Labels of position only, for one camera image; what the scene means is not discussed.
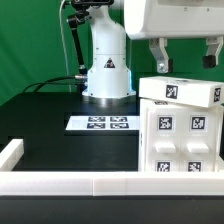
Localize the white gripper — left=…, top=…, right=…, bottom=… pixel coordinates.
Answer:
left=124, top=0, right=224, bottom=74

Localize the small white tagged block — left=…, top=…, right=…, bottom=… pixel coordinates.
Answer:
left=139, top=76, right=224, bottom=108

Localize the white cabinet body box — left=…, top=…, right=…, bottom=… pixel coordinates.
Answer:
left=137, top=98, right=224, bottom=173

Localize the white cabinet door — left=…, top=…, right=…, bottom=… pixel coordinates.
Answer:
left=180, top=106, right=223, bottom=172
left=147, top=101, right=181, bottom=172

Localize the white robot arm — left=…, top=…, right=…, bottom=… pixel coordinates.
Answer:
left=83, top=0, right=224, bottom=103

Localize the white flat tagged panel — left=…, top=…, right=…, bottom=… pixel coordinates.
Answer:
left=66, top=116, right=139, bottom=131

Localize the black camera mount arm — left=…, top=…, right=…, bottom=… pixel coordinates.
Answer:
left=67, top=0, right=114, bottom=75

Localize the grey cable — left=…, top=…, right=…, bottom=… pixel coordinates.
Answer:
left=58, top=0, right=73, bottom=93

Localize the black cable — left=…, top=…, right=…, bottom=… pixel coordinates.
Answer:
left=22, top=75, right=88, bottom=94

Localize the white U-shaped boundary frame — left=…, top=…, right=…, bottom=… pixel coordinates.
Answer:
left=0, top=139, right=224, bottom=196

